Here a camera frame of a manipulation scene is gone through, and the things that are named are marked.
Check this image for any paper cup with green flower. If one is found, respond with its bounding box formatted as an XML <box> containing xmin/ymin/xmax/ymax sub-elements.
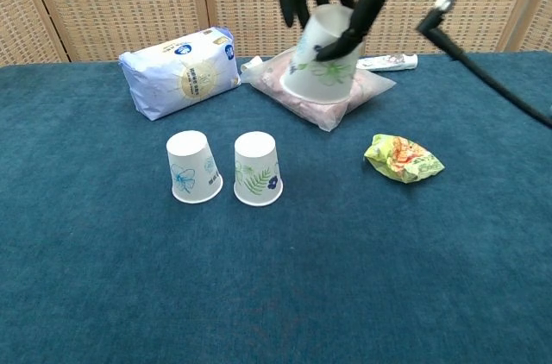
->
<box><xmin>280</xmin><ymin>3</ymin><xmax>367</xmax><ymax>103</ymax></box>

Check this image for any paper cup with blue flower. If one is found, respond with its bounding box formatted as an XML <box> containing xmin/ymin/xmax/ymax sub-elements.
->
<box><xmin>166</xmin><ymin>130</ymin><xmax>224</xmax><ymax>204</ymax></box>

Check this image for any crumpled yellow-green snack packet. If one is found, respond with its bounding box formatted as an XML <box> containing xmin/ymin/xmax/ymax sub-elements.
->
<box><xmin>363</xmin><ymin>133</ymin><xmax>446</xmax><ymax>185</ymax></box>

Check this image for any white printed tube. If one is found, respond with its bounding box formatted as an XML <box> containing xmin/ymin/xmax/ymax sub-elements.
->
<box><xmin>355</xmin><ymin>53</ymin><xmax>419</xmax><ymax>72</ymax></box>

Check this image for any blue table cloth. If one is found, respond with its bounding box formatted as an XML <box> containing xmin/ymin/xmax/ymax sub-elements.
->
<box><xmin>0</xmin><ymin>51</ymin><xmax>552</xmax><ymax>364</ymax></box>

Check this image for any clear bag with pink cloth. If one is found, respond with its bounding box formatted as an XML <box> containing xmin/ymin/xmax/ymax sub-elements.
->
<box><xmin>240</xmin><ymin>47</ymin><xmax>397</xmax><ymax>133</ymax></box>

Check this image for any black cable with silver connector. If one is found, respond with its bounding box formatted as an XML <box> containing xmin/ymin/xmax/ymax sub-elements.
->
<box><xmin>415</xmin><ymin>0</ymin><xmax>552</xmax><ymax>130</ymax></box>

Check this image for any paper cup with fern print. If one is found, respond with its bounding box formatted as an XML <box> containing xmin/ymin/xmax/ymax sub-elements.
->
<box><xmin>233</xmin><ymin>130</ymin><xmax>285</xmax><ymax>208</ymax></box>

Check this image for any white tissue pack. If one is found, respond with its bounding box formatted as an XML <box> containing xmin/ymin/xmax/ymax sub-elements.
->
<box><xmin>118</xmin><ymin>26</ymin><xmax>242</xmax><ymax>122</ymax></box>

